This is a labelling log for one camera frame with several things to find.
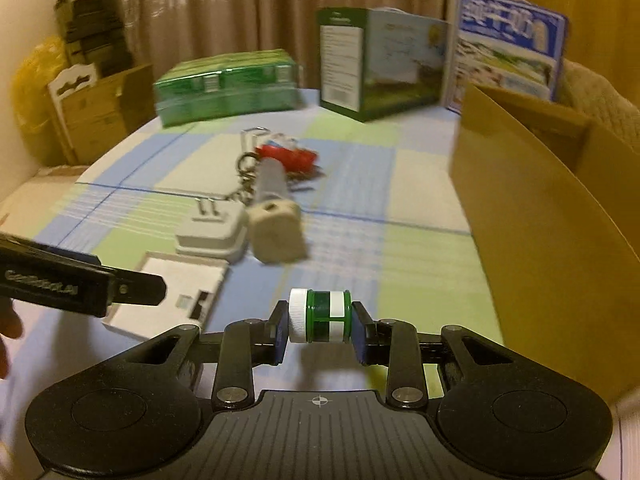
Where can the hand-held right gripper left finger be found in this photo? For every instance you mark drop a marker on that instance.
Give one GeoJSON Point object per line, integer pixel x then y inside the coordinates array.
{"type": "Point", "coordinates": [281, 332]}

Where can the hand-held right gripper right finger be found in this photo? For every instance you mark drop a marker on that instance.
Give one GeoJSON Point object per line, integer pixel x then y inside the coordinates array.
{"type": "Point", "coordinates": [359, 332]}

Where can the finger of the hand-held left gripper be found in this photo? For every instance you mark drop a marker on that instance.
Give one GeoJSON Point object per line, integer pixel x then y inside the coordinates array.
{"type": "Point", "coordinates": [142, 290]}
{"type": "Point", "coordinates": [75, 254]}

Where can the small white box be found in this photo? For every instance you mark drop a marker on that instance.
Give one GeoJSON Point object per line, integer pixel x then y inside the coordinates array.
{"type": "Point", "coordinates": [165, 280]}

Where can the green and white small bottle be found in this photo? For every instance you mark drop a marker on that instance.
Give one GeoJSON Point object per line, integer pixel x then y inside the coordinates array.
{"type": "Point", "coordinates": [325, 316]}

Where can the translucent plastic cup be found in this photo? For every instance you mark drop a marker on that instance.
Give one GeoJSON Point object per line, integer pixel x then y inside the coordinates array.
{"type": "Point", "coordinates": [273, 180]}

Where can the brown cardboard box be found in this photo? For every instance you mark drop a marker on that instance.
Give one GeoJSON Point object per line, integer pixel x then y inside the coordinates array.
{"type": "Point", "coordinates": [530, 240]}

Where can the person's left hand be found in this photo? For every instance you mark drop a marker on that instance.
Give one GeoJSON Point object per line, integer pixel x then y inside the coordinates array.
{"type": "Point", "coordinates": [9, 322]}

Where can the white power adapter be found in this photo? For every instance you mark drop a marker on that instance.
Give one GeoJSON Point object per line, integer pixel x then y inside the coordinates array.
{"type": "Point", "coordinates": [212, 237]}

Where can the beige plug adapter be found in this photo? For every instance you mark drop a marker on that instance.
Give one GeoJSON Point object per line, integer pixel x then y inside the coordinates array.
{"type": "Point", "coordinates": [277, 232]}

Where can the yellow plastic bag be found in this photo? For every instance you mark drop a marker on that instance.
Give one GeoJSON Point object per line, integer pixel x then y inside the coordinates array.
{"type": "Point", "coordinates": [35, 85]}

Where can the red and white toy figure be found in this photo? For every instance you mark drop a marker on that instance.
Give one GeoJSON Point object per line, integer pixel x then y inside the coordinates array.
{"type": "Point", "coordinates": [290, 157]}

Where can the green shrink-wrapped carton pack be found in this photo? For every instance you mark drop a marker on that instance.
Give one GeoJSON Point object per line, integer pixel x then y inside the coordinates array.
{"type": "Point", "coordinates": [225, 87]}

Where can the black folded hand trolley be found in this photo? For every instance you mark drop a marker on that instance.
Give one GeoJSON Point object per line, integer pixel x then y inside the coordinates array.
{"type": "Point", "coordinates": [92, 35]}

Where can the green milk carton box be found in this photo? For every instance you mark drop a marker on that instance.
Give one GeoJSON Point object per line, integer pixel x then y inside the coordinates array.
{"type": "Point", "coordinates": [380, 65]}

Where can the brown curtain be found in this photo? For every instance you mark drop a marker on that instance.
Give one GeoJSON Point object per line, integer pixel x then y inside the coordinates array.
{"type": "Point", "coordinates": [210, 5]}

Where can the blue milk carton box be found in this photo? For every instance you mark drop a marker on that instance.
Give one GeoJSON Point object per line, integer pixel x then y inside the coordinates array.
{"type": "Point", "coordinates": [505, 45]}

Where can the beige quilted cushion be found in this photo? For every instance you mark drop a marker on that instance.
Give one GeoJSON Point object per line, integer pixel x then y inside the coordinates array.
{"type": "Point", "coordinates": [595, 90]}

